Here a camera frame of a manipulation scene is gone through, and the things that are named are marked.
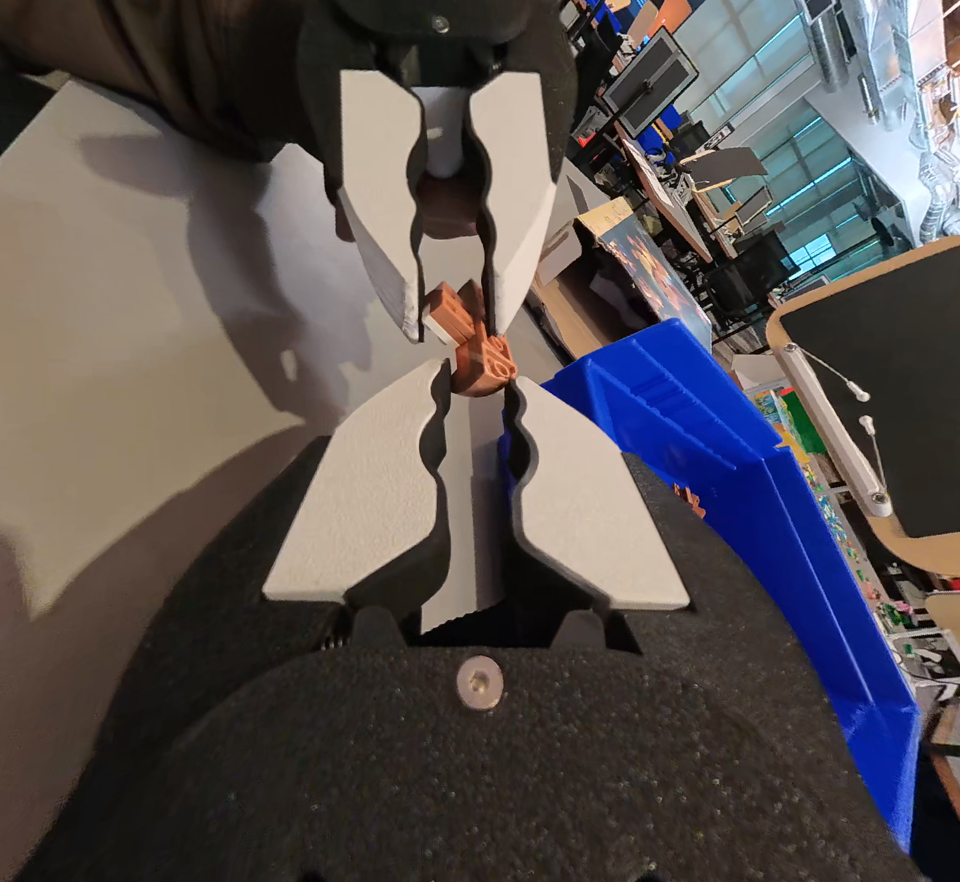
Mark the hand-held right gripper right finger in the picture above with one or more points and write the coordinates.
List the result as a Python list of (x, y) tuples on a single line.
[(592, 522)]

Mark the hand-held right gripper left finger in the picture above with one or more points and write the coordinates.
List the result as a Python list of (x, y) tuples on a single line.
[(360, 514)]

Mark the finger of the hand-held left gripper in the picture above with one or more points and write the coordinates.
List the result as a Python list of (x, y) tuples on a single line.
[(517, 169), (375, 169)]

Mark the blue plastic bin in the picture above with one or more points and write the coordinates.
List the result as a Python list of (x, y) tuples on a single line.
[(712, 462)]

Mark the brown and white brick piece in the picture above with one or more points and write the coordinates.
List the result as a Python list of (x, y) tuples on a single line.
[(450, 308)]

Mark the small reddish brown brick piece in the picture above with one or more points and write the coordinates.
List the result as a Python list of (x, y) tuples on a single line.
[(487, 364)]

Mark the person's left hand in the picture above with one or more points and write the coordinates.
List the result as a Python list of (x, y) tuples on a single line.
[(450, 211)]

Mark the pile of loose toy bricks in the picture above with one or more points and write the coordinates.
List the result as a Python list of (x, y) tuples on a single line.
[(690, 501)]

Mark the open printed cardboard box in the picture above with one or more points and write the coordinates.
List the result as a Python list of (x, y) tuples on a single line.
[(645, 274)]

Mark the black plywood-edged panel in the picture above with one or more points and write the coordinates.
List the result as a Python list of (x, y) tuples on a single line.
[(724, 162), (885, 387)]

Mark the green toy brick baseplate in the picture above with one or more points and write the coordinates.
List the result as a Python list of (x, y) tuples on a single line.
[(793, 409)]

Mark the black office chair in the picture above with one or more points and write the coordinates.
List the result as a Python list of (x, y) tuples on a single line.
[(750, 274)]

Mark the silver air duct with grille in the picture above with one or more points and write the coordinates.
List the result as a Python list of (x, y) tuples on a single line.
[(825, 49)]

